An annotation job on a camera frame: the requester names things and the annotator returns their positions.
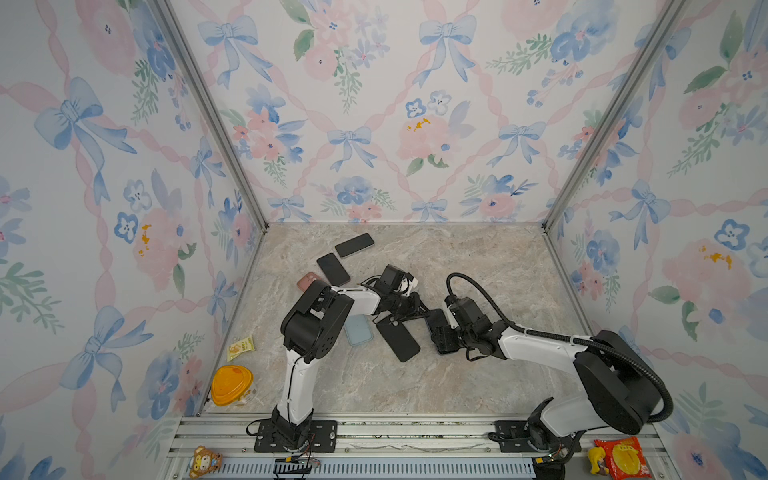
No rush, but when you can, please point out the red snack packet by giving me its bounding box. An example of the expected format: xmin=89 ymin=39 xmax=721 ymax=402
xmin=594 ymin=436 xmax=652 ymax=480

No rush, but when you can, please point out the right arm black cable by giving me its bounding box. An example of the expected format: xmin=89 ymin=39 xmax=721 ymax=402
xmin=445 ymin=272 xmax=674 ymax=424

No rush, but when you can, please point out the black phone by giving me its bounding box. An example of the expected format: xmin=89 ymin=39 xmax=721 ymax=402
xmin=425 ymin=309 xmax=451 ymax=333
xmin=335 ymin=233 xmax=375 ymax=258
xmin=316 ymin=253 xmax=351 ymax=287

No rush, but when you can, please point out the light blue phone case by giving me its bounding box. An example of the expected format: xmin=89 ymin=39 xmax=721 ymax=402
xmin=344 ymin=314 xmax=373 ymax=347

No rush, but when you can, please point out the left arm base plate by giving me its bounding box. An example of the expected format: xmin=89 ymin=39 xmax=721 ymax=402
xmin=246 ymin=418 xmax=338 ymax=454

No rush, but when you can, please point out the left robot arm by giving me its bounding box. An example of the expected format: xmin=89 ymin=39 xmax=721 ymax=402
xmin=270 ymin=265 xmax=421 ymax=450

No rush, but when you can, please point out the yellow snack packet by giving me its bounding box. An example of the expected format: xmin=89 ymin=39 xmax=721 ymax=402
xmin=227 ymin=336 xmax=255 ymax=362

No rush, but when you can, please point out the aluminium rail frame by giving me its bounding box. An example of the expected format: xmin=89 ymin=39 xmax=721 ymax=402
xmin=158 ymin=413 xmax=682 ymax=480

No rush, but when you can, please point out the black phone case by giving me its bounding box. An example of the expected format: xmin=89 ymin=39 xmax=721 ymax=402
xmin=376 ymin=315 xmax=421 ymax=363

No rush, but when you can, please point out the pink phone case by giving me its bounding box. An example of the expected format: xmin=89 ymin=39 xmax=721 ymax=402
xmin=297 ymin=271 xmax=324 ymax=292

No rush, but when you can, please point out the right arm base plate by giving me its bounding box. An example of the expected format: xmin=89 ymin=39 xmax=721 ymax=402
xmin=495 ymin=419 xmax=582 ymax=454

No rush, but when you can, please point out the monkey plush toy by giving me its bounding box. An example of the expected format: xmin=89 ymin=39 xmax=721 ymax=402
xmin=189 ymin=446 xmax=223 ymax=479

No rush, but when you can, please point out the yellow toy figure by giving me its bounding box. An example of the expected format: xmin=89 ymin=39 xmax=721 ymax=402
xmin=587 ymin=446 xmax=609 ymax=476

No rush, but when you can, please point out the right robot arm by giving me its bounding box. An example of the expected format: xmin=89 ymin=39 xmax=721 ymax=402
xmin=445 ymin=295 xmax=674 ymax=453

